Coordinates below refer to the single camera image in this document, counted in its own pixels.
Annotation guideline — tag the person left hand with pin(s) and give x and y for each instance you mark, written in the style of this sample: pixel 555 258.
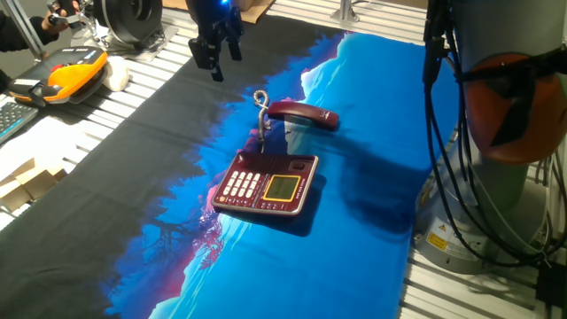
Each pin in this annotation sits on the person left hand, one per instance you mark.
pixel 55 24

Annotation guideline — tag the landscape print table cloth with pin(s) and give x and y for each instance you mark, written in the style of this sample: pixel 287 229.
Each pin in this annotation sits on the landscape print table cloth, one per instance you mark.
pixel 111 177

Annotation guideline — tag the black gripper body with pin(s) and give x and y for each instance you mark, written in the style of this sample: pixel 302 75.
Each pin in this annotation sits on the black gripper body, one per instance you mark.
pixel 212 17

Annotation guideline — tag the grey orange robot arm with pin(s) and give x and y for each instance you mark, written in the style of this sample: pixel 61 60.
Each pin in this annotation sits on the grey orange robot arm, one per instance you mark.
pixel 500 26

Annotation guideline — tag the orange grey teach pendant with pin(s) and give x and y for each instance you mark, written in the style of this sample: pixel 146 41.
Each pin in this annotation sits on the orange grey teach pendant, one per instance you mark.
pixel 75 75

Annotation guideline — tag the left forearm black sleeve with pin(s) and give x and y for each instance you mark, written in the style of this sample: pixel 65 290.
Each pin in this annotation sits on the left forearm black sleeve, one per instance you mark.
pixel 17 35

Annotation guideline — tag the maroon telephone handset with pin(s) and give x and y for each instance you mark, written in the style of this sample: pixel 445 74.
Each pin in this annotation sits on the maroon telephone handset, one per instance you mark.
pixel 301 111

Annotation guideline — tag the black metal handheld device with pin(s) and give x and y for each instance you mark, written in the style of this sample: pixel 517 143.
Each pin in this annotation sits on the black metal handheld device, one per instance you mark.
pixel 66 6

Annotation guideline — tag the small grey plastic clip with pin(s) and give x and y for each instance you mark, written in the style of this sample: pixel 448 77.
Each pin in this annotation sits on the small grey plastic clip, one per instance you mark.
pixel 267 125

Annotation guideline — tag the white crumpled lump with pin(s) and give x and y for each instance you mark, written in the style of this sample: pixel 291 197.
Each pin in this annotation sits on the white crumpled lump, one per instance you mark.
pixel 117 73

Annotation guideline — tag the black connector box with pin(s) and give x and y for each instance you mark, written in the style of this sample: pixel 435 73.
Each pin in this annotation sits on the black connector box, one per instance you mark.
pixel 551 285

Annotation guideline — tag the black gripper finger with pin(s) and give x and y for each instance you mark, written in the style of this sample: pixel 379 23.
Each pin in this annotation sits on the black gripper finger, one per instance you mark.
pixel 204 53
pixel 235 42

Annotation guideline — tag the thin aluminium frame bar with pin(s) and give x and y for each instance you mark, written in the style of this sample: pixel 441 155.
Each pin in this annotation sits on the thin aluminium frame bar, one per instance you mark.
pixel 24 28

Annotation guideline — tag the silver aluminium frame post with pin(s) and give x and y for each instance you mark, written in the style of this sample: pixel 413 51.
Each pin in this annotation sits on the silver aluminium frame post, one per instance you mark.
pixel 343 11

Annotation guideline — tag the small cardboard box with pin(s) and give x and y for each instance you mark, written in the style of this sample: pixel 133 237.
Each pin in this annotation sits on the small cardboard box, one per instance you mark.
pixel 13 197
pixel 40 181

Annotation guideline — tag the white paper sheet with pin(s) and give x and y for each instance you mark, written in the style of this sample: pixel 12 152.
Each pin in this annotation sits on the white paper sheet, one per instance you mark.
pixel 44 142

